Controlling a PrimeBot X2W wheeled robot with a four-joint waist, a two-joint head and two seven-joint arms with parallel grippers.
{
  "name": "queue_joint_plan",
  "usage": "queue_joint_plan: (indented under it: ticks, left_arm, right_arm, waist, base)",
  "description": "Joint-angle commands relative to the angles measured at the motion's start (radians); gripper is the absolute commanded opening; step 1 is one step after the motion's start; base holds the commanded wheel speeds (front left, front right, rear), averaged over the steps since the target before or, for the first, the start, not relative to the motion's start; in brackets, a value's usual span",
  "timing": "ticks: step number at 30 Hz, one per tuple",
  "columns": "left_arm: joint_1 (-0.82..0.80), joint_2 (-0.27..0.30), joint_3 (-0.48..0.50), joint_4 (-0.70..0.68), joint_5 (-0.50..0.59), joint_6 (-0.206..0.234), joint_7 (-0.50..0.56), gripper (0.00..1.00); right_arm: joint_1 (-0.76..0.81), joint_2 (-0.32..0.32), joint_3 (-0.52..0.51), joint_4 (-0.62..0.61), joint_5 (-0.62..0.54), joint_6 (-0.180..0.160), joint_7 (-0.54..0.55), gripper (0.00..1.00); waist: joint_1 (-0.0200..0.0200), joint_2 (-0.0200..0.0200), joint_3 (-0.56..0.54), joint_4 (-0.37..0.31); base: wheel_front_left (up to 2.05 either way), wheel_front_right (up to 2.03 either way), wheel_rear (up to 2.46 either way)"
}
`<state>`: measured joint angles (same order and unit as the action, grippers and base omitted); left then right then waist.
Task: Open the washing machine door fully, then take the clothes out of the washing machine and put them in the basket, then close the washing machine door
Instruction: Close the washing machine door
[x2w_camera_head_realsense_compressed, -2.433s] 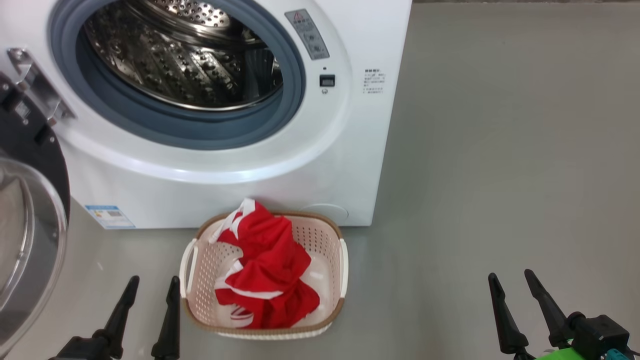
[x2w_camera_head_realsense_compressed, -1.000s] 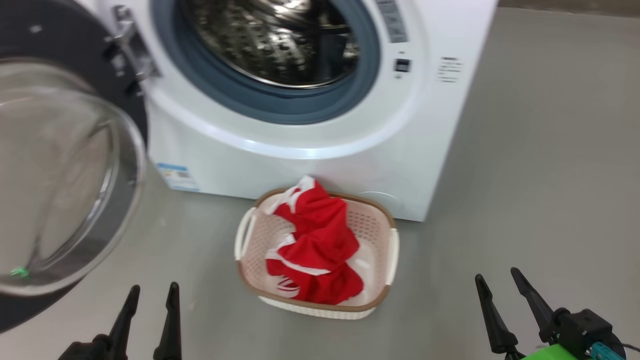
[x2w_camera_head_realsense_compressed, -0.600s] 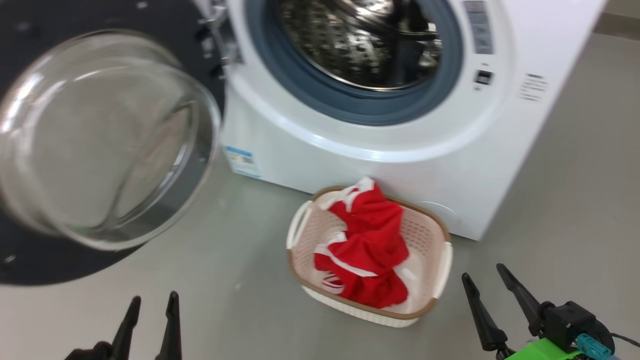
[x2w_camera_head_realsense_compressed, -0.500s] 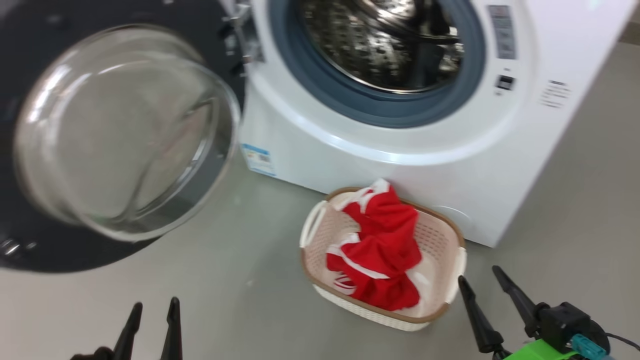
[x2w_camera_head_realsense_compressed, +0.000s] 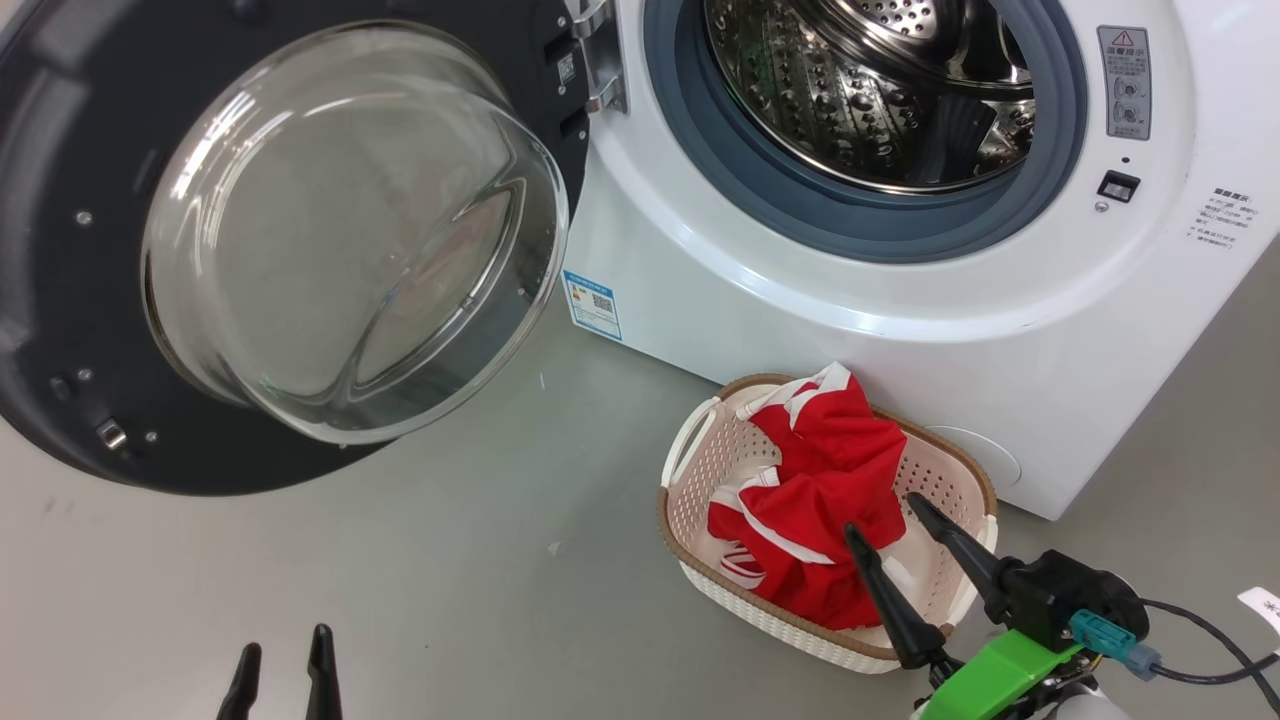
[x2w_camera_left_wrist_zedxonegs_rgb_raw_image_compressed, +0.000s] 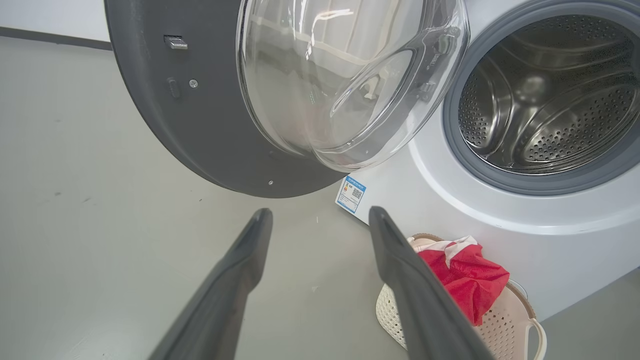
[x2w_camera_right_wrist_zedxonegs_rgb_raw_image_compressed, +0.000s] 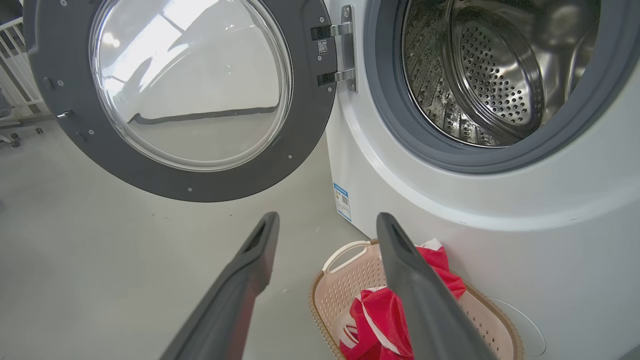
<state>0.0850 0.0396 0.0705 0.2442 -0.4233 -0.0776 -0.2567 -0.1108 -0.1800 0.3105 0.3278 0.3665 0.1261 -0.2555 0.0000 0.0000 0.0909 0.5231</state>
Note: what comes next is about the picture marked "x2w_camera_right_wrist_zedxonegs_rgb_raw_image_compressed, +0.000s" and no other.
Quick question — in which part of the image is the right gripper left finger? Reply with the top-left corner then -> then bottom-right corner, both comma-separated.
159,211 -> 281,360

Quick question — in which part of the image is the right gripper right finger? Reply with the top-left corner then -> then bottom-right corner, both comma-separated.
376,212 -> 498,360

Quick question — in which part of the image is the red garment with white trim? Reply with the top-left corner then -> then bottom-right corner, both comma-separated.
338,238 -> 467,360

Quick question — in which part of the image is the dark round glass washer door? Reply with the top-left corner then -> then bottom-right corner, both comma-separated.
22,0 -> 337,203

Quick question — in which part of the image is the cream basket with brown rim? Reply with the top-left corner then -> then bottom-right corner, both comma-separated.
308,239 -> 525,360

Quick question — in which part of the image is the white front-load washing machine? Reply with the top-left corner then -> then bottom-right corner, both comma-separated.
322,0 -> 640,360

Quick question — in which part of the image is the metal washer door hinge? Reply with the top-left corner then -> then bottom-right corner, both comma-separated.
310,5 -> 359,93

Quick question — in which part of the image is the blue energy label sticker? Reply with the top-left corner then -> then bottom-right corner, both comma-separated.
332,182 -> 353,223

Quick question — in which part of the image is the white slatted railing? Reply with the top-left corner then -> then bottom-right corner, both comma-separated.
0,16 -> 51,121

